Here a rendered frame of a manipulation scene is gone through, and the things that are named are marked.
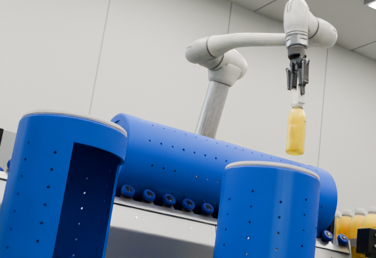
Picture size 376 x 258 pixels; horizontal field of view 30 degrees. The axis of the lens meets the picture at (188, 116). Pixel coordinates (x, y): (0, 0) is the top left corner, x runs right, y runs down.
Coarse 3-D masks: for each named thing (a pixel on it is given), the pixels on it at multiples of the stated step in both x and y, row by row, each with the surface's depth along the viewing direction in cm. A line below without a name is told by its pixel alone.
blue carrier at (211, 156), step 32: (128, 128) 228; (160, 128) 236; (128, 160) 224; (160, 160) 229; (192, 160) 235; (224, 160) 241; (256, 160) 250; (288, 160) 263; (160, 192) 232; (192, 192) 236; (320, 192) 259; (320, 224) 260
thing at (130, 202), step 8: (0, 176) 204; (120, 200) 222; (128, 200) 224; (144, 200) 228; (136, 208) 224; (144, 208) 225; (152, 208) 227; (160, 208) 229; (168, 208) 231; (184, 208) 235; (176, 216) 230; (184, 216) 232; (192, 216) 234; (200, 216) 236; (208, 216) 238; (216, 224) 237; (328, 248) 258; (336, 248) 260; (344, 248) 263
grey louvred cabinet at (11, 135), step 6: (6, 132) 378; (12, 132) 379; (6, 138) 375; (12, 138) 377; (6, 144) 375; (12, 144) 376; (0, 150) 372; (6, 150) 374; (12, 150) 376; (0, 156) 372; (6, 156) 373; (0, 162) 371; (6, 162) 373; (6, 168) 372
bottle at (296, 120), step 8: (296, 112) 269; (304, 112) 271; (288, 120) 270; (296, 120) 267; (304, 120) 269; (288, 128) 268; (296, 128) 266; (304, 128) 268; (288, 136) 267; (296, 136) 265; (304, 136) 267; (288, 144) 266; (296, 144) 264; (288, 152) 267; (296, 152) 267
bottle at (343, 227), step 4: (344, 216) 282; (348, 216) 282; (340, 220) 282; (344, 220) 280; (348, 220) 280; (340, 224) 280; (344, 224) 279; (348, 224) 279; (340, 228) 280; (344, 228) 279; (348, 228) 279; (336, 232) 282; (340, 232) 279; (344, 232) 278; (348, 232) 278; (336, 236) 281; (348, 236) 278
